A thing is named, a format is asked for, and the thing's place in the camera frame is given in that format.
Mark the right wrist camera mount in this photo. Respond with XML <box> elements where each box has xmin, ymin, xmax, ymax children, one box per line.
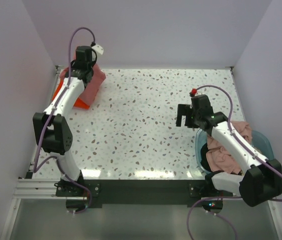
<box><xmin>189</xmin><ymin>88</ymin><xmax>203</xmax><ymax>98</ymax></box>

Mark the black garment in basket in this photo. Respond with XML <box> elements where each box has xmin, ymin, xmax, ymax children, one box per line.
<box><xmin>200</xmin><ymin>143</ymin><xmax>213</xmax><ymax>173</ymax></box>

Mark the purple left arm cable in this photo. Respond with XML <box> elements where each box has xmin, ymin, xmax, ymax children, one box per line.
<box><xmin>32</xmin><ymin>27</ymin><xmax>97</xmax><ymax>215</ymax></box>

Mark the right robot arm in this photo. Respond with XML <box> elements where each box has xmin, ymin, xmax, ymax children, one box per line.
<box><xmin>176</xmin><ymin>94</ymin><xmax>282</xmax><ymax>207</ymax></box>

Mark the folded orange t shirt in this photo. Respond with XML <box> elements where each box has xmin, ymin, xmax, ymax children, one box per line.
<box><xmin>51</xmin><ymin>79</ymin><xmax>90</xmax><ymax>110</ymax></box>

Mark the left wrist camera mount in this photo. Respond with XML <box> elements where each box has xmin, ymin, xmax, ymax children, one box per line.
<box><xmin>92</xmin><ymin>44</ymin><xmax>104</xmax><ymax>56</ymax></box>

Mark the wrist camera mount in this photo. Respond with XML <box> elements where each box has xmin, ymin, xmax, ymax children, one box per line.
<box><xmin>189</xmin><ymin>88</ymin><xmax>203</xmax><ymax>98</ymax></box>
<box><xmin>92</xmin><ymin>44</ymin><xmax>104</xmax><ymax>56</ymax></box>

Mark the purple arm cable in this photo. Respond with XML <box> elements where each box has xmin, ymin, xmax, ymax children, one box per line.
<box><xmin>187</xmin><ymin>85</ymin><xmax>282</xmax><ymax>240</ymax></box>
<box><xmin>32</xmin><ymin>27</ymin><xmax>97</xmax><ymax>215</ymax></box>

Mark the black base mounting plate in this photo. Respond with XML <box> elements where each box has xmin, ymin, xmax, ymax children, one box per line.
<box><xmin>54</xmin><ymin>179</ymin><xmax>233</xmax><ymax>211</ymax></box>

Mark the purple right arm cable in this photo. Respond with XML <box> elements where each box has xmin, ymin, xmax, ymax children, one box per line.
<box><xmin>187</xmin><ymin>85</ymin><xmax>282</xmax><ymax>240</ymax></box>

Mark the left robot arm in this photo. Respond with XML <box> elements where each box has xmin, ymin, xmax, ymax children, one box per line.
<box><xmin>32</xmin><ymin>46</ymin><xmax>97</xmax><ymax>196</ymax></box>

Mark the crumpled light pink t shirt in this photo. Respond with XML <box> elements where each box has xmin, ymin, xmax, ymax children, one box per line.
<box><xmin>206</xmin><ymin>121</ymin><xmax>253</xmax><ymax>175</ymax></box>

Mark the blue plastic laundry basket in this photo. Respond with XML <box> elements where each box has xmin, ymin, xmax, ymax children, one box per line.
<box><xmin>195</xmin><ymin>127</ymin><xmax>274</xmax><ymax>175</ymax></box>

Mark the dusty red t shirt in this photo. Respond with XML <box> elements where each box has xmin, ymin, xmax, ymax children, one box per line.
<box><xmin>60</xmin><ymin>62</ymin><xmax>107</xmax><ymax>107</ymax></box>

